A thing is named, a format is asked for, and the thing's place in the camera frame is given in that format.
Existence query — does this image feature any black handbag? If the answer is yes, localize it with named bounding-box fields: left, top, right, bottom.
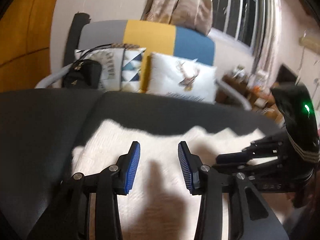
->
left=62, top=59, right=102, bottom=89

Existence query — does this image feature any cream knitted sweater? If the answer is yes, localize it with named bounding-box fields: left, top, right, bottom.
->
left=72, top=119, right=264, bottom=239

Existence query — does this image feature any beige patterned curtain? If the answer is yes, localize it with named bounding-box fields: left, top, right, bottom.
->
left=143, top=0, right=213, bottom=35

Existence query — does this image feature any grey yellow blue sofa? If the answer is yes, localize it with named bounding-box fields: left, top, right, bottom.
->
left=37, top=20, right=252, bottom=111

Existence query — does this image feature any black television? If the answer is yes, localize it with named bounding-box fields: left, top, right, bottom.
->
left=276, top=64, right=298, bottom=85

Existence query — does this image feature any triangle pattern pillow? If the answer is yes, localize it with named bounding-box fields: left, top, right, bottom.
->
left=74, top=47, right=146, bottom=93

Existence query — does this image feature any person's right hand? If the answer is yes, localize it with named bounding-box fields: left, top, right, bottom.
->
left=285, top=192, right=296, bottom=205

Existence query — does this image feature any window with white frame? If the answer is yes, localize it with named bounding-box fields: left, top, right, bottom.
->
left=210, top=0, right=259, bottom=53

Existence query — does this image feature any wall air conditioner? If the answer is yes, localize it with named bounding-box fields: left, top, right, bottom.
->
left=299, top=36, right=320, bottom=54

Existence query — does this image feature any wooden wardrobe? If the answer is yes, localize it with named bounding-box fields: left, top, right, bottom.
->
left=1, top=0, right=56, bottom=92

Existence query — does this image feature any wooden side table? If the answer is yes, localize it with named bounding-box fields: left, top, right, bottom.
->
left=221, top=66, right=284, bottom=126

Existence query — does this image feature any white deer print pillow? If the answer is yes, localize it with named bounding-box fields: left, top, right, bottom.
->
left=146, top=53, right=216, bottom=103

